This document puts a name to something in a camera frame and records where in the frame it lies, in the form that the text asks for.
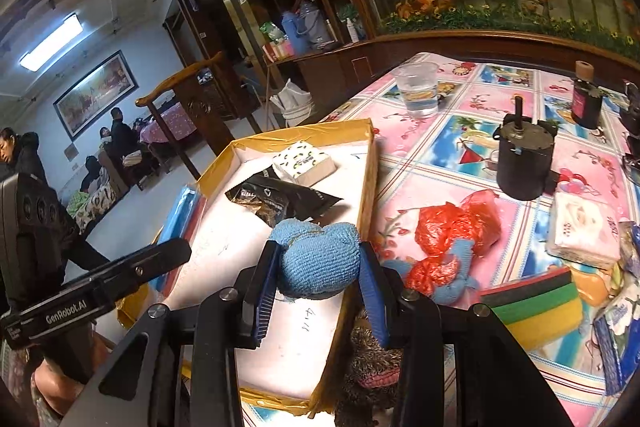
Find yellow taped cardboard box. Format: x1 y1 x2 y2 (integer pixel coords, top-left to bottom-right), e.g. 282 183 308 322
116 118 381 417

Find striped multicolour sponge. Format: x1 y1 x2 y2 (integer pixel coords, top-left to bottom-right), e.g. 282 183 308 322
479 266 585 352

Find printed pink tablecloth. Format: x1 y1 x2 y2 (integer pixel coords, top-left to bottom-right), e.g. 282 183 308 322
240 52 640 427

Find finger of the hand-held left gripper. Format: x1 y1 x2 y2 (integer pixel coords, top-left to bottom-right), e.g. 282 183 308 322
92 238 193 297

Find white plastic bag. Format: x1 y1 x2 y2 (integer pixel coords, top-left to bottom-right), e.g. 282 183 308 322
270 79 316 128

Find blue cloth with red bag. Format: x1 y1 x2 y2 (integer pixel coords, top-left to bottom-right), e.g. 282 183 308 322
384 239 476 305

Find white green-print tissue pack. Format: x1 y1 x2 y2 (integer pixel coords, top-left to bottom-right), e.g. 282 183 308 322
271 140 337 186

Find blue terry towel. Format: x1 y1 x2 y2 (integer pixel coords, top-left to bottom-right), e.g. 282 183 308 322
270 218 362 299

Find brown fuzzy cloth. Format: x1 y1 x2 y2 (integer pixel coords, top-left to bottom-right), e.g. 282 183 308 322
334 307 403 427

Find person's left hand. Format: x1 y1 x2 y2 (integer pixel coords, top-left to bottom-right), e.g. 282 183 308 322
30 332 118 417

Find blue plastic sleeve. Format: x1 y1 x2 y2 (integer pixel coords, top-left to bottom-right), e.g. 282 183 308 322
149 184 208 294

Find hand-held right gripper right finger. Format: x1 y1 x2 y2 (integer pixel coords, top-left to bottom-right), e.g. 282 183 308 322
357 241 576 427

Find table with pink cloth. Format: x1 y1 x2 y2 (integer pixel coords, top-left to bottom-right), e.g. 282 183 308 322
139 102 190 148

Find blue thermos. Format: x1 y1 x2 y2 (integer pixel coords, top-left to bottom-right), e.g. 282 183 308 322
280 10 298 44

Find wooden chair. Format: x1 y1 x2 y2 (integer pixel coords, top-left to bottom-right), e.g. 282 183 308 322
135 52 263 180

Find black foil packet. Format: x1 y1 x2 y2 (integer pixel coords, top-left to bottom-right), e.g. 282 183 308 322
225 171 343 228

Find black plastic device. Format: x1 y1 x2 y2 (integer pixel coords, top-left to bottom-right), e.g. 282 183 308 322
619 79 640 148

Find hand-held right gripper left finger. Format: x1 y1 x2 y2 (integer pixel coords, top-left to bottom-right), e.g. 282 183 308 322
60 240 281 427

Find pink tissue pack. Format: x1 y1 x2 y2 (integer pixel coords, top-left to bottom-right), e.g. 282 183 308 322
545 192 623 269

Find dark bottle with cork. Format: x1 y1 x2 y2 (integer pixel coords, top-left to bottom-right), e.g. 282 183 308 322
570 61 603 130

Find blue white tissue pack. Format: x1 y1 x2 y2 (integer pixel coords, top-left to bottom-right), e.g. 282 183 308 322
592 287 640 397

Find framed wall painting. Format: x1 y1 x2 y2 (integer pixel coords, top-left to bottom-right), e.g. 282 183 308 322
52 50 139 142

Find grey kettle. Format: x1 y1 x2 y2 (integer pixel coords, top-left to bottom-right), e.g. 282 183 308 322
295 0 335 52

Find black electric motor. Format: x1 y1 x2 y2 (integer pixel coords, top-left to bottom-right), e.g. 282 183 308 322
492 96 562 202

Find clear plastic cup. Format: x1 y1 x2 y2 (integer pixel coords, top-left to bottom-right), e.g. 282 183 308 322
394 62 441 118

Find wooden cabinet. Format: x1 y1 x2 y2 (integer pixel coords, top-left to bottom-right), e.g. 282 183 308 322
162 0 386 122

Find ceiling light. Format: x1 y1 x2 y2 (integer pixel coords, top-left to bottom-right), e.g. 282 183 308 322
19 13 83 72

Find red plastic bag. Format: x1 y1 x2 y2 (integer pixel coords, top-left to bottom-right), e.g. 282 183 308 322
415 189 502 258

